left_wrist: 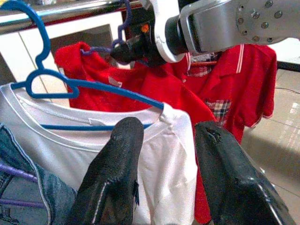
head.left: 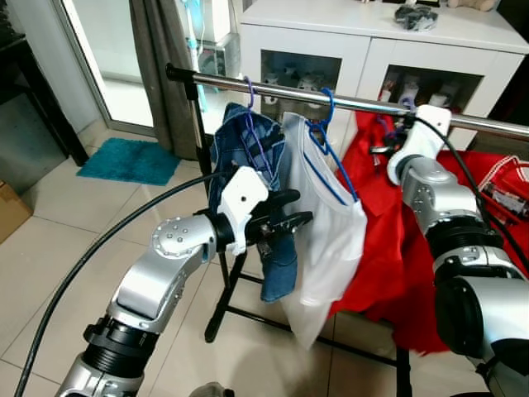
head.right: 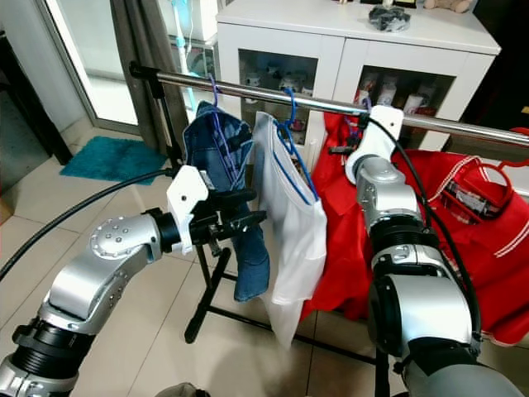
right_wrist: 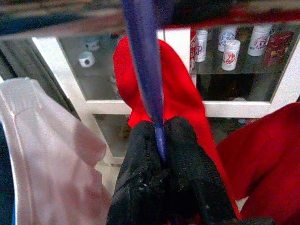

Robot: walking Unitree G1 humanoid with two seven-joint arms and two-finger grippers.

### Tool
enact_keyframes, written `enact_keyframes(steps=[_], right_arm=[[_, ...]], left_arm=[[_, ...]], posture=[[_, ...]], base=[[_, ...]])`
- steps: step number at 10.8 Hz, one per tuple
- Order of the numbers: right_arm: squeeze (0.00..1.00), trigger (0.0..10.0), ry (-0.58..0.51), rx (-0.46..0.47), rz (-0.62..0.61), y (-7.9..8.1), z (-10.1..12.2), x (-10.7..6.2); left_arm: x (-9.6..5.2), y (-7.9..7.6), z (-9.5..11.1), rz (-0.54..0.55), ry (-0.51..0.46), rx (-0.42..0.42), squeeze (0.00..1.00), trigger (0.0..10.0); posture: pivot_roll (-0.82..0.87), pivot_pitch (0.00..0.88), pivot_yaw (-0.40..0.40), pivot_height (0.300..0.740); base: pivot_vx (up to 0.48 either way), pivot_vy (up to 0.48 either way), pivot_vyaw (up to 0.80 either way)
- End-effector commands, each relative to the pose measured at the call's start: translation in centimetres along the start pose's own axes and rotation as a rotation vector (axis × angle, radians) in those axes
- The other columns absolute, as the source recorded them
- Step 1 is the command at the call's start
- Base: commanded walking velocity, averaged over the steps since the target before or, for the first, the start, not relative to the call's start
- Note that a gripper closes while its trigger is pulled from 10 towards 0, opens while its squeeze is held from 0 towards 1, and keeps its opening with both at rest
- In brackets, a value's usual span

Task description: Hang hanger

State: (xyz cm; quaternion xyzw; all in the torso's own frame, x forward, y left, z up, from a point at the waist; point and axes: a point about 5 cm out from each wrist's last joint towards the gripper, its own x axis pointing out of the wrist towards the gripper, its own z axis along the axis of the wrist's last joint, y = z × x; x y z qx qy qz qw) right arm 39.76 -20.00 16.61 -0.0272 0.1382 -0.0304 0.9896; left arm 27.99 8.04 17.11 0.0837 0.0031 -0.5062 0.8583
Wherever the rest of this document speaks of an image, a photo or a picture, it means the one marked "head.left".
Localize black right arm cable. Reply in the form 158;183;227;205
409;116;529;274

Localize grey curtain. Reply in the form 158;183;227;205
128;0;207;158

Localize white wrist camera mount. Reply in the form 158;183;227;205
217;167;270;256
387;106;453;187

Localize white sliding door frame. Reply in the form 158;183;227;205
8;0;158;137

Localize blue wire clothes hanger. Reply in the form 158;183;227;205
306;87;360;203

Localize teal bath mat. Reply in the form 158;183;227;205
77;138;181;186

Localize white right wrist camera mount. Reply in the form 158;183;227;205
387;106;453;187

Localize dark grey crumpled object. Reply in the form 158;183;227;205
395;4;439;32

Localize small cardboard box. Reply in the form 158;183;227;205
0;180;32;245

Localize pale blue standing fan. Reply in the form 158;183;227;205
183;0;241;92

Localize beige plush toy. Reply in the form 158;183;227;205
446;0;501;13

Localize grey robot foot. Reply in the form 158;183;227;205
188;382;236;397

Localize large red shirt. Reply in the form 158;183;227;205
331;112;451;355

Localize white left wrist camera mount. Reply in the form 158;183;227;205
217;167;270;256

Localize black cabinet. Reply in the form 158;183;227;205
0;33;88;195

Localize white shirt blue trim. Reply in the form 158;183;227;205
281;112;369;348

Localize blue denim jeans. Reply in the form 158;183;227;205
207;103;300;303

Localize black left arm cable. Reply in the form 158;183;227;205
12;170;224;397

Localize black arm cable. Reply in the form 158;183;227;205
12;170;224;397
409;116;529;274

